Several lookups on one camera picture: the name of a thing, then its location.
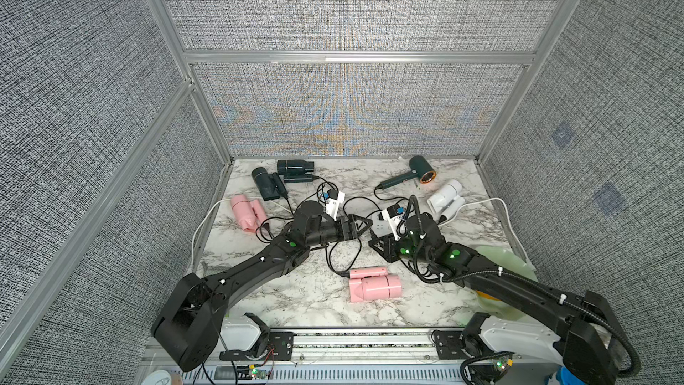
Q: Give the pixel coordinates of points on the green wavy plate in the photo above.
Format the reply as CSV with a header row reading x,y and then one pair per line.
x,y
508,260

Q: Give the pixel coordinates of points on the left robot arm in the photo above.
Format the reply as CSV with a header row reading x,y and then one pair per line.
x,y
188,325

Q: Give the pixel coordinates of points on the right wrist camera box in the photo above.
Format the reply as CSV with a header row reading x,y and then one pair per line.
x,y
393,215

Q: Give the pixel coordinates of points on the orange bread slice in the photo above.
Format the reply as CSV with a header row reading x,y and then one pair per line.
x,y
483,295

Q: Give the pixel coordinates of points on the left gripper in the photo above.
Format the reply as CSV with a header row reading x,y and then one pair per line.
x,y
351,227

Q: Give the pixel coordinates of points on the pink dryer left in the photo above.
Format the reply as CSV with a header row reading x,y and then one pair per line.
x,y
248,214

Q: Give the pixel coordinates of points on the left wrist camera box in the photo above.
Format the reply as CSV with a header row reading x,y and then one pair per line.
x,y
334,199

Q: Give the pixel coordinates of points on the dark green dryer folded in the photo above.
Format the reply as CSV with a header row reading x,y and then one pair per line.
x,y
270,185

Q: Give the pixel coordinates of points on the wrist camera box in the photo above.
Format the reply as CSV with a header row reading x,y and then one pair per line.
x,y
393,215
334,199

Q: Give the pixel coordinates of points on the aluminium front rail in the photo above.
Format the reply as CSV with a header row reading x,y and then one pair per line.
x,y
444,343

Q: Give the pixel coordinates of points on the white folded hair dryer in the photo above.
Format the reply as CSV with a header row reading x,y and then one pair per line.
x,y
445,203

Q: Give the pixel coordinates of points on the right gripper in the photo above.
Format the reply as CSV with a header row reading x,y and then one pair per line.
x,y
387,244

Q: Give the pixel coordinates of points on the dark green dryer back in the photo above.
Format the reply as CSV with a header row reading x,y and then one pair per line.
x,y
296,171

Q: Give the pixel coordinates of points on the right white power strip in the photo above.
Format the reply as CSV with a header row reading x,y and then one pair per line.
x,y
383,227

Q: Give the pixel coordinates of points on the green dryer copper nozzle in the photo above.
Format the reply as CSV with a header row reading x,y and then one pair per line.
x,y
419,169

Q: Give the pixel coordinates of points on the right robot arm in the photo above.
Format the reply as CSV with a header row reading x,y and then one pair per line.
x,y
580,333

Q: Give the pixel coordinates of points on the pink dryer front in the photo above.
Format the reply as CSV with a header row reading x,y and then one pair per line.
x,y
373,284

